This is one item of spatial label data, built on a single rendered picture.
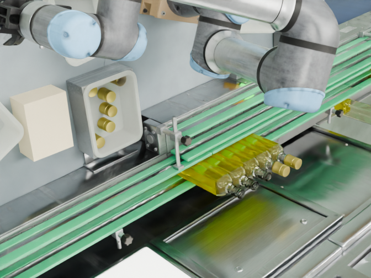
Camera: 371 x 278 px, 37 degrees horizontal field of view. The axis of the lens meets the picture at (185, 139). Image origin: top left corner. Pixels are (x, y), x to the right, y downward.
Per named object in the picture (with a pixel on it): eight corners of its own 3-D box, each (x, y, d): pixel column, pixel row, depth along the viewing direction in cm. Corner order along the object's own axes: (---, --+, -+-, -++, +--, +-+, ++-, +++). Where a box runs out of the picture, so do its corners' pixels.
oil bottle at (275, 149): (225, 146, 188) (275, 168, 174) (224, 131, 186) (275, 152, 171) (237, 139, 191) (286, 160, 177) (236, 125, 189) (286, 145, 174)
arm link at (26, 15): (70, 6, 100) (64, 52, 102) (57, 3, 103) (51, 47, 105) (32, 1, 94) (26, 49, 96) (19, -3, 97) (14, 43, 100)
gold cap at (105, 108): (97, 103, 160) (106, 108, 157) (107, 100, 162) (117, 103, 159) (99, 115, 162) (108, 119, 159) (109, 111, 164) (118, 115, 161)
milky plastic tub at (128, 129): (79, 151, 163) (96, 161, 157) (65, 80, 152) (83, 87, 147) (126, 129, 173) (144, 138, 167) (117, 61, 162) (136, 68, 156)
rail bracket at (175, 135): (159, 161, 168) (187, 176, 160) (153, 111, 160) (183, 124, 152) (167, 158, 170) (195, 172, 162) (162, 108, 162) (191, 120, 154)
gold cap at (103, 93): (96, 89, 158) (105, 93, 155) (106, 85, 160) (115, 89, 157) (97, 100, 160) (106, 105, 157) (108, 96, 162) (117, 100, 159)
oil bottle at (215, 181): (173, 174, 175) (223, 200, 161) (172, 159, 172) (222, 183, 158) (186, 166, 178) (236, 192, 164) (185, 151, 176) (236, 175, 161)
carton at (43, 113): (20, 152, 150) (33, 161, 145) (9, 96, 143) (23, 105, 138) (59, 137, 157) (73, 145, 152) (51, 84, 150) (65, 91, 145)
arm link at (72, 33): (102, 64, 95) (58, 59, 89) (68, 51, 102) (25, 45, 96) (111, 17, 93) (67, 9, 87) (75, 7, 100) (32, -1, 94)
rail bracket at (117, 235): (97, 239, 162) (125, 260, 153) (94, 220, 159) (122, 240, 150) (109, 233, 164) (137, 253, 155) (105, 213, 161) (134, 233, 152)
